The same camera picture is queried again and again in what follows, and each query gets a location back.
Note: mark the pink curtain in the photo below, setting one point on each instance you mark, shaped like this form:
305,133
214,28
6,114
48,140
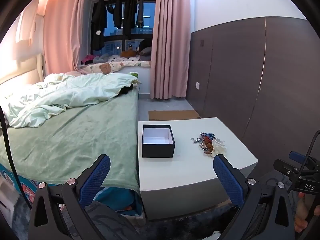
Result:
170,49
62,35

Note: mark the beige padded headboard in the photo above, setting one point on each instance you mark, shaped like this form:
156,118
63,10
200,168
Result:
27,66

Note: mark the patterned window seat cushion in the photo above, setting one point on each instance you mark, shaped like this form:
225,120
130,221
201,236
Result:
115,62

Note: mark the pink left curtain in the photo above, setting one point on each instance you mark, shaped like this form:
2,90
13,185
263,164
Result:
62,35

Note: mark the white bedside table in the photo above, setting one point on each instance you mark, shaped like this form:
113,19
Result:
186,183

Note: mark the hanging dark clothes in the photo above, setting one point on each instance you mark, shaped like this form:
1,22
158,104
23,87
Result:
126,16

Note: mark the black jewelry box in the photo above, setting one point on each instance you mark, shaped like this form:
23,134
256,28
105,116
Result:
157,141

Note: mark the pink right curtain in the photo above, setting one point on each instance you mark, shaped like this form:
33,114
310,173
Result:
170,49

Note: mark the flattened cardboard on floor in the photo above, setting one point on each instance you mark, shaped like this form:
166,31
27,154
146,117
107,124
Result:
173,115

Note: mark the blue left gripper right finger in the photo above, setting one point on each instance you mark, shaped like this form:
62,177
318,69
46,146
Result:
232,180

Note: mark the brown bead necklace jewelry pile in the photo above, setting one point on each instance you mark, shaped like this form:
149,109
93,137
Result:
210,144

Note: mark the black garment on bed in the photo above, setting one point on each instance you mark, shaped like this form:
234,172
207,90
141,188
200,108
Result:
125,90

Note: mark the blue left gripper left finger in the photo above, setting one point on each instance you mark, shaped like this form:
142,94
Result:
91,179

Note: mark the bed with green sheet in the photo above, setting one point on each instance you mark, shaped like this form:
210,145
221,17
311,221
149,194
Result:
67,144

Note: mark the light green duvet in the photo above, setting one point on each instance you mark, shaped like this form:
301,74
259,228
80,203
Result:
32,105

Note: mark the person's right hand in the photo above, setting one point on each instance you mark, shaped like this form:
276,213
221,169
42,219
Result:
303,207

